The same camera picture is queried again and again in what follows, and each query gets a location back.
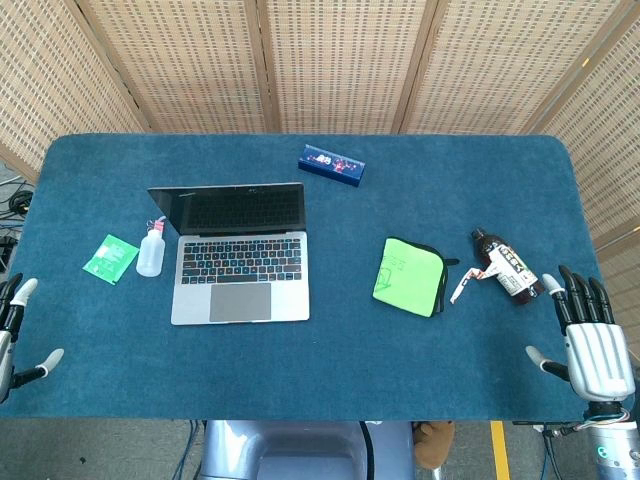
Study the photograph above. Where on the dark blue printed box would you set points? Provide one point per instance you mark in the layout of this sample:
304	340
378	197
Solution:
332	164

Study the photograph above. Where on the grey robot torso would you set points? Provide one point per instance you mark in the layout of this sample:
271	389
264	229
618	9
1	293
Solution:
305	450

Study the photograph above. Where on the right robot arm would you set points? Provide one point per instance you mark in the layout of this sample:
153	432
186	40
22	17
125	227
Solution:
617	450

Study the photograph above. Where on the green folded cloth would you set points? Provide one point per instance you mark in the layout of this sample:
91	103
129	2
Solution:
405	275

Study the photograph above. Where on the brown bottle with label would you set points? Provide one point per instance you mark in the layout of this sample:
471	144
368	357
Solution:
510	270

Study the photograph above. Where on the blue carpet table mat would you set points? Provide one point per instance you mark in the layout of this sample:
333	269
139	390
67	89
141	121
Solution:
325	370

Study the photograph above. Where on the green wipe packet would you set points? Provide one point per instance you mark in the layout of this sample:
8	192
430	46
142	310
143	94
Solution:
110	259

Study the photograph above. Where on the clear squeeze bottle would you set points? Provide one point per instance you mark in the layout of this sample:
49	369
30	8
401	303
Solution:
149	255

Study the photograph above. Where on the silver laptop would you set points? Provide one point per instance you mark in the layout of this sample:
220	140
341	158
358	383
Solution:
240	280

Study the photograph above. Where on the brown plush toy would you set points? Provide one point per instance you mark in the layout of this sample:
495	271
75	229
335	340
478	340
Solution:
435	442

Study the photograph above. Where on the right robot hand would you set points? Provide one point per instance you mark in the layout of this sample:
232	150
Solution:
597	355

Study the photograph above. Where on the bamboo screen panel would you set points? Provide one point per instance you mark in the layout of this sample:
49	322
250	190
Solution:
500	65
50	90
190	65
345	65
610	150

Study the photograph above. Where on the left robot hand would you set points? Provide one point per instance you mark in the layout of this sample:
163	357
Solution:
6	360

